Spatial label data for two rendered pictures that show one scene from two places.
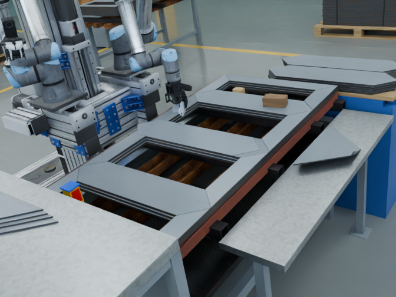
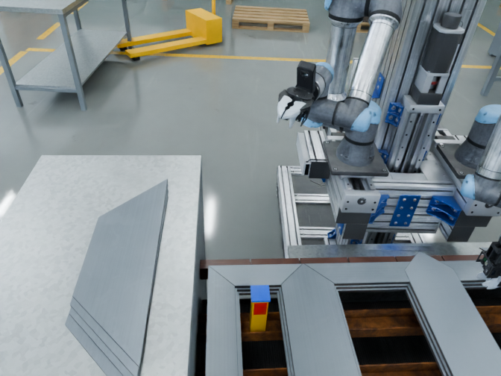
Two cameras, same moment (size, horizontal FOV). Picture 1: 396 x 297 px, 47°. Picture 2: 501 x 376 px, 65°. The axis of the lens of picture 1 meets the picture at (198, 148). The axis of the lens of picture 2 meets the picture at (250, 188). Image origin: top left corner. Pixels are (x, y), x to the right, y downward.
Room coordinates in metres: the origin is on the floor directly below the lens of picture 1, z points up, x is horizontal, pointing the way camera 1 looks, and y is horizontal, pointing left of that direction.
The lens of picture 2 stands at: (1.02, 0.05, 1.92)
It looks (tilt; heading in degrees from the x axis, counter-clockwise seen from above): 38 degrees down; 44
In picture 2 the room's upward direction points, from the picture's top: 3 degrees clockwise
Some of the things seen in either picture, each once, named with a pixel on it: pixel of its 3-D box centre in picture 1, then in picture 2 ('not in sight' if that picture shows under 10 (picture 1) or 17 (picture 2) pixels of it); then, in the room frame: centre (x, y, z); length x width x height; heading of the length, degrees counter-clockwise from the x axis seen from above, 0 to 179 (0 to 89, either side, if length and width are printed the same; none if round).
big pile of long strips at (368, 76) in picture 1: (333, 72); not in sight; (2.54, -0.88, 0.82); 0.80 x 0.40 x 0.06; 49
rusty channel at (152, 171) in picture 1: (170, 155); (428, 321); (2.08, 0.15, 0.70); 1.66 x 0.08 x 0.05; 139
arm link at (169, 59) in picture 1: (170, 60); not in sight; (2.22, 0.06, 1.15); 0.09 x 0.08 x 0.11; 18
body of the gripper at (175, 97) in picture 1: (175, 91); (500, 258); (2.21, 0.07, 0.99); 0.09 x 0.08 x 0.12; 139
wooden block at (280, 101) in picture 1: (274, 101); not in sight; (2.16, -0.44, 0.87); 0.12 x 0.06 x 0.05; 61
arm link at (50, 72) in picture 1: (47, 67); (361, 118); (2.29, 0.69, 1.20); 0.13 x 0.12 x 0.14; 110
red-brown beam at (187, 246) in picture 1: (261, 161); not in sight; (1.72, -0.27, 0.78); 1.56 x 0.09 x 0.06; 139
